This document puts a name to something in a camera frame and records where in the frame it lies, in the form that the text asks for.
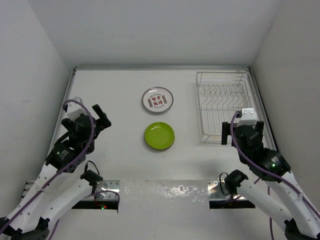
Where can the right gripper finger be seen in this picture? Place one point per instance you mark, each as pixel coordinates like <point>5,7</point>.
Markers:
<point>226,134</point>
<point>259,127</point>

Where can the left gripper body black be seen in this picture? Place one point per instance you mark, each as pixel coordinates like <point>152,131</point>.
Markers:
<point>68,122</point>

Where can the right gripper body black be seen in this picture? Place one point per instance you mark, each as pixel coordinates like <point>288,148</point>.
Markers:
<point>254,126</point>

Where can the white plate red characters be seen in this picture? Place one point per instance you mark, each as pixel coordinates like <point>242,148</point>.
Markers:
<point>157,100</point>

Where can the green plate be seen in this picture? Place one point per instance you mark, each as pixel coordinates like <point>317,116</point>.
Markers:
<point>159,135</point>

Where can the blue patterned plate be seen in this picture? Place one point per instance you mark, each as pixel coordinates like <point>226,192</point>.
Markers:
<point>156,149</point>

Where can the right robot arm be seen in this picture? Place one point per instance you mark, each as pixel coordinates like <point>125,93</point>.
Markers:
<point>293,213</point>

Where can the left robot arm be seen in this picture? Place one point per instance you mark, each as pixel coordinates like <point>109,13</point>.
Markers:
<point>39,210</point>

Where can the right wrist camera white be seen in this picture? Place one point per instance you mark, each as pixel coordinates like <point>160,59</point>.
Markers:
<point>248,117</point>

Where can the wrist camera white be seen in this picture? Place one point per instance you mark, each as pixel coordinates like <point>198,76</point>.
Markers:
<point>73,110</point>
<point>248,117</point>

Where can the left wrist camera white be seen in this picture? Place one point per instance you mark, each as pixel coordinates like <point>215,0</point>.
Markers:
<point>73,110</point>

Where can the wire dish rack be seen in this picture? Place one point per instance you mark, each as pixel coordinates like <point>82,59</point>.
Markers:
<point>219,95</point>

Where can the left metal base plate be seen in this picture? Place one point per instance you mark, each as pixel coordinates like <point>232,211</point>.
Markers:
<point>106,191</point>

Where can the metal base plate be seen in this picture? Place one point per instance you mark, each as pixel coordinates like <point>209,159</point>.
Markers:
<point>106,191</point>
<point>218,193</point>

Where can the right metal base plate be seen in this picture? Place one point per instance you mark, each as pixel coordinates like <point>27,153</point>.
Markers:
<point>218,193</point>

